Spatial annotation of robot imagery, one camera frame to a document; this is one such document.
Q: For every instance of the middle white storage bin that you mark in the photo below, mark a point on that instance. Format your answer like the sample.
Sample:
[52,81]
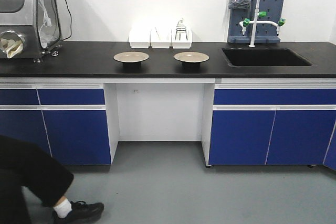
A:
[165,35]

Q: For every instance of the stainless steel cabinet machine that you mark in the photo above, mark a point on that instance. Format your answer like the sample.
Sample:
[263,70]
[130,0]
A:
[30,29]

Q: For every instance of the blue pegboard drying rack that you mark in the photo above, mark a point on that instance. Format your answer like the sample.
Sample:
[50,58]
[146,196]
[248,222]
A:
[242,15]

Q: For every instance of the left white storage bin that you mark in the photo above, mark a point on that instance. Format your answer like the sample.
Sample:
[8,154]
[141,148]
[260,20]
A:
[139,38]

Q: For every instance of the white storage bin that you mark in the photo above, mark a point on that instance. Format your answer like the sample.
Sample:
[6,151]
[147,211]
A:
[139,38]
[165,35]
[181,44]

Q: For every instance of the round glass flask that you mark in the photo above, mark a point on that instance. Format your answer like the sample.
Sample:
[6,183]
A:
[181,31]

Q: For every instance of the beige plate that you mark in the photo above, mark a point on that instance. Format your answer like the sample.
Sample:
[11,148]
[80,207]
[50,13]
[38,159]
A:
[191,60]
[131,60]

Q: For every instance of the black shoe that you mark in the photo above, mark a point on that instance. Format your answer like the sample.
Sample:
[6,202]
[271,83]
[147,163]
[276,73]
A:
[81,213]

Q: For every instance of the right white storage bin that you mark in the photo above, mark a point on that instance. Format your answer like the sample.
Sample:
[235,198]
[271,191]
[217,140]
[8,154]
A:
[181,44]

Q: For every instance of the person leg black trousers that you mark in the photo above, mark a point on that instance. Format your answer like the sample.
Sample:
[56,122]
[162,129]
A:
[26,164]

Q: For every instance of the white gooseneck lab faucet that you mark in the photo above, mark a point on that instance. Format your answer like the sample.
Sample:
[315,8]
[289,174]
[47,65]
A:
[256,22]

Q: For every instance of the blue and white lab cabinet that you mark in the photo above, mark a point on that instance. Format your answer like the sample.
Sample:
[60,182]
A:
[238,121]

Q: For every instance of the black sink basin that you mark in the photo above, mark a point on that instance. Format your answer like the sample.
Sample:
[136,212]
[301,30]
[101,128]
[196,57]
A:
[243,57]

